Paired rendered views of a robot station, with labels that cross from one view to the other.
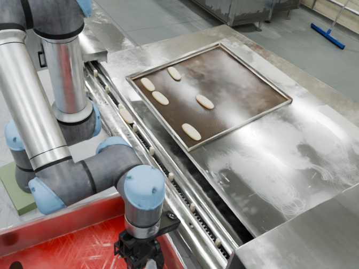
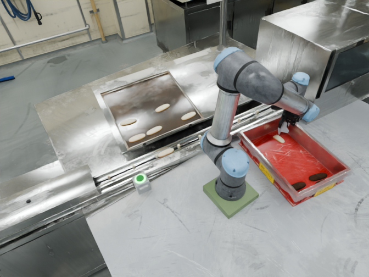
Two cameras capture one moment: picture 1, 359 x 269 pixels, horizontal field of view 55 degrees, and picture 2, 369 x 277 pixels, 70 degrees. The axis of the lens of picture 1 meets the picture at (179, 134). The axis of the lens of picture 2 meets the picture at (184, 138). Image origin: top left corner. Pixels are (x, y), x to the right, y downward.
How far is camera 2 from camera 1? 1.41 m
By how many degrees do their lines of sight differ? 54
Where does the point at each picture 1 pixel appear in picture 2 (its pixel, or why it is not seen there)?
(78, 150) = (197, 178)
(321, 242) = (318, 38)
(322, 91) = (134, 70)
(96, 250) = (270, 157)
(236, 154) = (206, 98)
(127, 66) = (93, 161)
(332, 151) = (206, 65)
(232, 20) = not seen: outside the picture
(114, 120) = (172, 156)
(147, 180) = (302, 75)
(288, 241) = (321, 42)
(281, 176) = not seen: hidden behind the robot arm
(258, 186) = not seen: hidden behind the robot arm
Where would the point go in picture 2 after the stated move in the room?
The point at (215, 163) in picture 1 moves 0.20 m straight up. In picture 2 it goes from (212, 107) to (212, 81)
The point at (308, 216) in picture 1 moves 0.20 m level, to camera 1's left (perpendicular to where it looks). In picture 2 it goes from (309, 39) to (317, 58)
